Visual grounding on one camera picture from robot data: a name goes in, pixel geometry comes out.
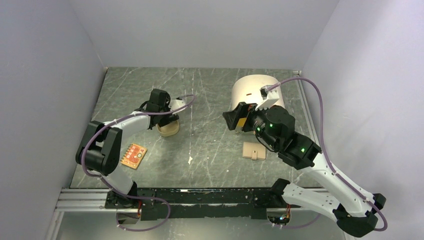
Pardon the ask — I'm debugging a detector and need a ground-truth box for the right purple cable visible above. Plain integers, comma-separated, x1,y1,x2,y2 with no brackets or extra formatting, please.
264,77,388,232

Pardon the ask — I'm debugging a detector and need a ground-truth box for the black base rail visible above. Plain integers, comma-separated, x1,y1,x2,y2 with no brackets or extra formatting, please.
104,187,288,221

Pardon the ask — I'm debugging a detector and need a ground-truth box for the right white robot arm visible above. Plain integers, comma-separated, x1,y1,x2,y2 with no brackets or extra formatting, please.
222,102,386,238

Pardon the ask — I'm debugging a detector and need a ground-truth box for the purple cable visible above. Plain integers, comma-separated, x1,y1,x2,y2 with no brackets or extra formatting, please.
79,94,197,233
264,77,388,232

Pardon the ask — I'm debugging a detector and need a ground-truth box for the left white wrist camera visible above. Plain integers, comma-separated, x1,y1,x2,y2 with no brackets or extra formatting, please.
168,98,187,115

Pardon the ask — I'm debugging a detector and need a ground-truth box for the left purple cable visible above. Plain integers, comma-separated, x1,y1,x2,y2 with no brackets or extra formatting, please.
79,94,197,233

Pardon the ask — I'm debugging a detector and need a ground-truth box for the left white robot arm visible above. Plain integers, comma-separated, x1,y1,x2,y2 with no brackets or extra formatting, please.
75,88,188,208

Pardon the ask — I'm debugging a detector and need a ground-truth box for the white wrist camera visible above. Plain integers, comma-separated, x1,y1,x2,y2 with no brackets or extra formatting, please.
255,85,280,111
168,98,187,115

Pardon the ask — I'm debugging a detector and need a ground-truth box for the orange patterned card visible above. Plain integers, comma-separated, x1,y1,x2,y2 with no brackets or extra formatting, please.
120,143,147,170

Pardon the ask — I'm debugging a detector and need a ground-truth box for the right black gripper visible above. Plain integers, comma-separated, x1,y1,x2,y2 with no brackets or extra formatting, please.
222,99,280,150

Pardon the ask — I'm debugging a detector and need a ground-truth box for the cream orange drawer box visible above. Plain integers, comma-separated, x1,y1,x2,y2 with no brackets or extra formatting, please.
231,74,288,133

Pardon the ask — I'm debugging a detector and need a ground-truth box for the tan oval tray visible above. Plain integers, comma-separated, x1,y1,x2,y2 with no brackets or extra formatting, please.
156,120,180,137

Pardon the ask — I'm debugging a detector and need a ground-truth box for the tan card holder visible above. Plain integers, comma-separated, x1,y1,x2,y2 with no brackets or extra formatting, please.
242,141,267,161

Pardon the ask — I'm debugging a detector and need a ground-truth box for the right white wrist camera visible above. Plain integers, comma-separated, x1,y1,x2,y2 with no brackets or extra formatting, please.
255,85,280,111

